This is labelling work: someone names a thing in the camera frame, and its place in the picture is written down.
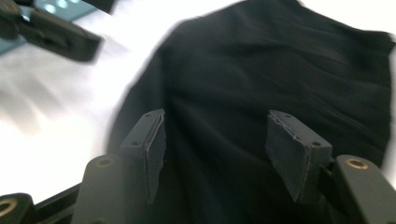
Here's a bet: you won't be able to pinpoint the black shorts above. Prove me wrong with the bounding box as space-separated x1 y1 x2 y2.
106 0 396 224

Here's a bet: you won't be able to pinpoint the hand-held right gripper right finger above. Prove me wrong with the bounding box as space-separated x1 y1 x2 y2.
265 109 396 224

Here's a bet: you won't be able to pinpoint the light blue plastic basket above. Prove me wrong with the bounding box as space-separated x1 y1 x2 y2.
0 0 101 56

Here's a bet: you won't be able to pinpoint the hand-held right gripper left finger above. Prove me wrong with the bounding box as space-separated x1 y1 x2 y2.
70 108 167 224

